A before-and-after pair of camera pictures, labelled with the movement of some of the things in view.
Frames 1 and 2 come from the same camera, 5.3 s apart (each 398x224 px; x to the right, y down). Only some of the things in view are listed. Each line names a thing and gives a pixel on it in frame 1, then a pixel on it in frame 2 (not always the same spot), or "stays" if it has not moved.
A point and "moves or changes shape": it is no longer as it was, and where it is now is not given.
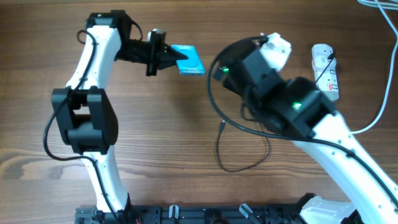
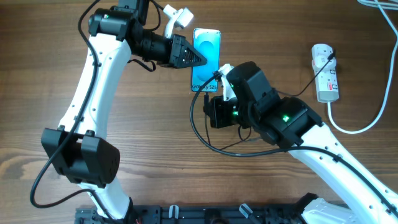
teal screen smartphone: (193, 64) moves or changes shape
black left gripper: (156, 61) -> (178, 45)
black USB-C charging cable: (263, 130) -> (206, 106)
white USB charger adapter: (319, 63) stays
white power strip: (328, 83) stays
